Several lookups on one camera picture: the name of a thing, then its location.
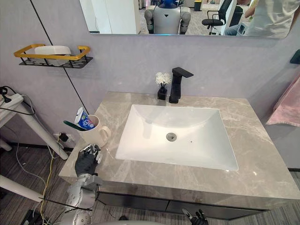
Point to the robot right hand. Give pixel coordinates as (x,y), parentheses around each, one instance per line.
(197,218)

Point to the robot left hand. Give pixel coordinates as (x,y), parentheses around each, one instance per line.
(85,161)

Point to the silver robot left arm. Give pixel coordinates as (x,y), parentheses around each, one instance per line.
(78,199)

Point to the dark vanity cabinet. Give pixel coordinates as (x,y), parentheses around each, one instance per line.
(180,206)

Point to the cream ceramic mug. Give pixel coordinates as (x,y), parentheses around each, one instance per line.
(92,134)

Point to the dark green toothbrush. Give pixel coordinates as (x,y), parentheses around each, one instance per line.
(73,125)

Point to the blue white toothpaste tube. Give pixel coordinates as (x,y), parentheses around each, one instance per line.
(84,121)

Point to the white table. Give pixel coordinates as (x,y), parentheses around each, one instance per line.
(28,122)

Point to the white rectangular sink basin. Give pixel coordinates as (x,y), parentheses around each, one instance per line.
(176,136)

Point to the grey sink drain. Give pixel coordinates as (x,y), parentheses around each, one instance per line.
(171,136)

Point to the white power strip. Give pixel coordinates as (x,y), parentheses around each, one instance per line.
(10,100)

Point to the black power plug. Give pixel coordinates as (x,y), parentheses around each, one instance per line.
(5,96)

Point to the white flowers in black vase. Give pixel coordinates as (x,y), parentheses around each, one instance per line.
(162,84)

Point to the white soap dish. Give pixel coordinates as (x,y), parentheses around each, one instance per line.
(53,54)

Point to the black square faucet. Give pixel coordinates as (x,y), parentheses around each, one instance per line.
(177,84)

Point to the pink towel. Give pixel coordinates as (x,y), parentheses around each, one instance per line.
(286,104)

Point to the white wall socket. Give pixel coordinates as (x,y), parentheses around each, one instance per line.
(61,137)

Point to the black and gold wall shelf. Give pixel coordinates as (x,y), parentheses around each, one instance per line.
(52,57)

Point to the wall mirror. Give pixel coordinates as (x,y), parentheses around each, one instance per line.
(187,17)

